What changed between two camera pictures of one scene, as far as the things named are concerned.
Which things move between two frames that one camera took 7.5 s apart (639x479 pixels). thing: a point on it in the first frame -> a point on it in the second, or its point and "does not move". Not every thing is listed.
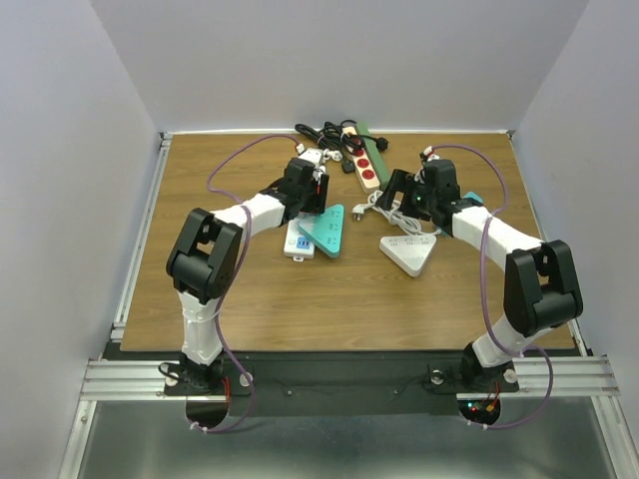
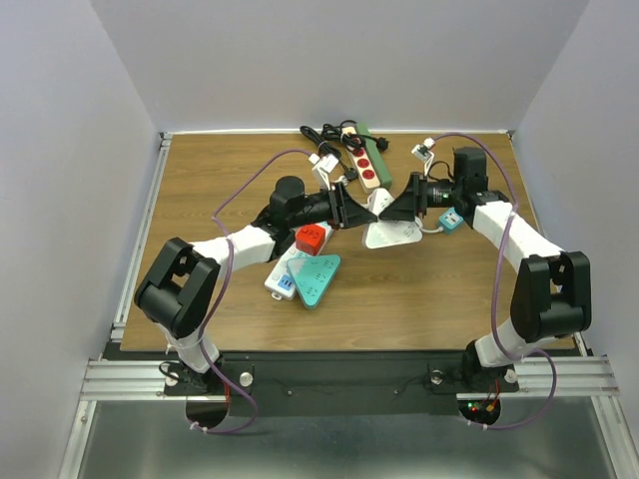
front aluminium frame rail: [126, 380] does not move
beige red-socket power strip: [365, 177] does not move
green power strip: [374, 154] does not move
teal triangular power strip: [326, 230] -> [313, 276]
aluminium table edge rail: [118, 327] does not move
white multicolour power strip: [297, 244] -> [280, 282]
